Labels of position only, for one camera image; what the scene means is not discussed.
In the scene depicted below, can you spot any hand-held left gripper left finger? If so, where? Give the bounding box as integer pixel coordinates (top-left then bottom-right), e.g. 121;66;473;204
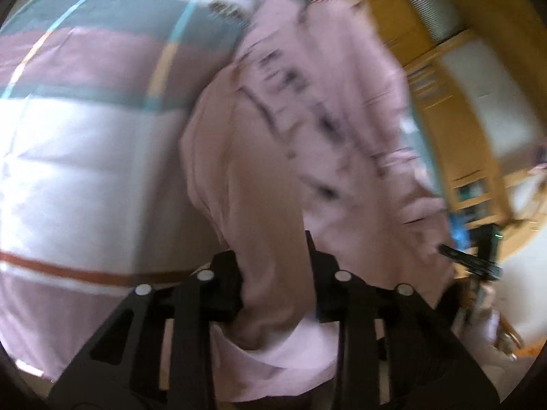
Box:
49;251;245;410

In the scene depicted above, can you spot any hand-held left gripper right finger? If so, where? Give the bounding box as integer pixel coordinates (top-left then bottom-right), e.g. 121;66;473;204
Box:
306;231;500;410

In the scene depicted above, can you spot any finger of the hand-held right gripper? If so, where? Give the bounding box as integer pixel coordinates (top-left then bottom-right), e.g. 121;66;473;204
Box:
438;243;504;283

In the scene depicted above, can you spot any pink hooded jacket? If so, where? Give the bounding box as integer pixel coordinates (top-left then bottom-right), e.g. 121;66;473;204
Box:
179;0;461;410

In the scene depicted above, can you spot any wooden bed frame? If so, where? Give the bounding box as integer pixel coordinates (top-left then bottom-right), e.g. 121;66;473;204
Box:
404;30;547;276

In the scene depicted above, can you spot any person's right forearm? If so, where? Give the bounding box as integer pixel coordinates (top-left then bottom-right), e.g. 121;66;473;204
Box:
457;303;513;353

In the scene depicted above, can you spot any striped pink teal bedspread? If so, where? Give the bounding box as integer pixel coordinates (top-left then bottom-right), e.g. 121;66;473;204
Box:
0;0;274;387

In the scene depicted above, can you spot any wooden wall cabinet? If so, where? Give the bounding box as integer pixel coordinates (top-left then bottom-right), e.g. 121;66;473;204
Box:
363;0;475;67

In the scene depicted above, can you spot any blue plush toy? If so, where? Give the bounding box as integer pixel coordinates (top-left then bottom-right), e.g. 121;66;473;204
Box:
451;216;473;245

